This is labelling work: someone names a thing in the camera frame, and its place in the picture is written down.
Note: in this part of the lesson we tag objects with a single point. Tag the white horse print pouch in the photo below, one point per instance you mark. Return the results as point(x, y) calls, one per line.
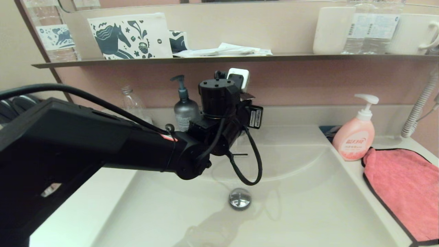
point(154, 34)

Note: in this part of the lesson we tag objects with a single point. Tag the pink cloth black trim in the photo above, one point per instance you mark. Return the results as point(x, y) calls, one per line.
point(401, 185)

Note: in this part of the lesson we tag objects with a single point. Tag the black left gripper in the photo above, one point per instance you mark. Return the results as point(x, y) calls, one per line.
point(219, 97)

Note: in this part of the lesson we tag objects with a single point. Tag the clear labelled water bottle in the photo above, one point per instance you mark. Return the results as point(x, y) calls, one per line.
point(383, 30)
point(355, 30)

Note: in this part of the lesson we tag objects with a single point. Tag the beige sink basin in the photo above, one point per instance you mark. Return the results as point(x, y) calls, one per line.
point(308, 212)

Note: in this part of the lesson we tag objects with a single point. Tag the white plastic toiletry packet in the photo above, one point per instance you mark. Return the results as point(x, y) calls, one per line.
point(205, 53)
point(260, 51)

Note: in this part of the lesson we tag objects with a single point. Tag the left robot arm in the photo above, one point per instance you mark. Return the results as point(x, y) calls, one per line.
point(68, 144)

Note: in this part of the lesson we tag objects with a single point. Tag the dark patterned small box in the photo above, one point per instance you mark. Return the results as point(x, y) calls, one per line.
point(178, 42)

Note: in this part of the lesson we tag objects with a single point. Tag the clear empty plastic bottle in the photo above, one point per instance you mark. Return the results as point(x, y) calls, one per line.
point(132, 103)

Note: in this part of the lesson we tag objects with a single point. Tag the dark grey slipper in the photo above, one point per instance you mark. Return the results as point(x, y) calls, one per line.
point(5, 113)
point(24, 101)

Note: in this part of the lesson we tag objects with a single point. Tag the grey pump soap bottle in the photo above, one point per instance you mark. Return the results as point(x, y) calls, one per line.
point(185, 109)

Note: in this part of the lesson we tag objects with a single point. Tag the brown wall shelf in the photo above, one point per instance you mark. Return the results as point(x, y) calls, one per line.
point(291, 57)

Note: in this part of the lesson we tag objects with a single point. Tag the chrome drain stopper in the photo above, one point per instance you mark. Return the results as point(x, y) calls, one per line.
point(240, 199)

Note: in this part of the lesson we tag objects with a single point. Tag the pink pump hand soap bottle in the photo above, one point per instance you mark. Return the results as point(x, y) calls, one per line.
point(355, 140)

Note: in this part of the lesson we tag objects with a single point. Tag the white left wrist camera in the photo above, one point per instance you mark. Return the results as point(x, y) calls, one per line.
point(245, 73)

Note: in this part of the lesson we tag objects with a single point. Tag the dark blue flat item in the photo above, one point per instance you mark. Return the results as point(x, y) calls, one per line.
point(325, 130)

